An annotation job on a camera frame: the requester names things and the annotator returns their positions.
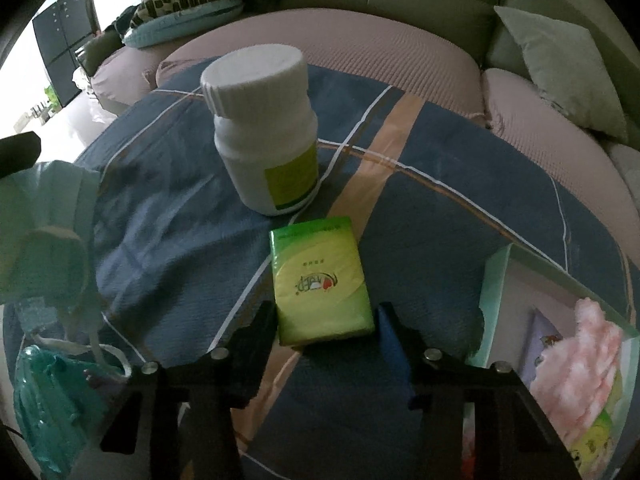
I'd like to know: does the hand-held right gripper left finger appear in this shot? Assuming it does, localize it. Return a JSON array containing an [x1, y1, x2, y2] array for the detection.
[[100, 301, 279, 480]]

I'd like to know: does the green-rimmed white shallow box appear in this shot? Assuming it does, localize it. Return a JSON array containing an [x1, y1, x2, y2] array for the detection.
[[462, 245, 640, 480]]

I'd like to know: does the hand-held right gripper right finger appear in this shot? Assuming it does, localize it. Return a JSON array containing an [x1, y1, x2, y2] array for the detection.
[[376, 302, 583, 480]]

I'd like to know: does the black cabinet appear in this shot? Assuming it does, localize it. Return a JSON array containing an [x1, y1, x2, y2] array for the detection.
[[32, 0, 99, 109]]

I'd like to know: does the teal plastic bag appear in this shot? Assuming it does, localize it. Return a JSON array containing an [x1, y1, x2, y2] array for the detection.
[[12, 344, 133, 479]]

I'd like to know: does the blue plaid blanket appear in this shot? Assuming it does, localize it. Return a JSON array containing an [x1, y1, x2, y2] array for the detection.
[[2, 55, 632, 480]]

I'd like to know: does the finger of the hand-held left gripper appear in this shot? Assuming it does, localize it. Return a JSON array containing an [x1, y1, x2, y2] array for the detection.
[[0, 131, 42, 181]]

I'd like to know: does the white pill bottle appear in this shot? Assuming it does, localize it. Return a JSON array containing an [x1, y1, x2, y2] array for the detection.
[[200, 45, 320, 217]]

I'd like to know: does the purple snack packet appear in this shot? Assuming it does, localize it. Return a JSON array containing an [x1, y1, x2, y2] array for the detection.
[[517, 309, 567, 387]]

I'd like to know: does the pink wavy striped cloth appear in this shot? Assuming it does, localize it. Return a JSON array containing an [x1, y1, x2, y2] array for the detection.
[[529, 297, 627, 442]]

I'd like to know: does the pink sofa seat cushion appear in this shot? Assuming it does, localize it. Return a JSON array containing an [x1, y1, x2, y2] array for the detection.
[[90, 46, 169, 114], [481, 67, 640, 222], [156, 7, 487, 122]]

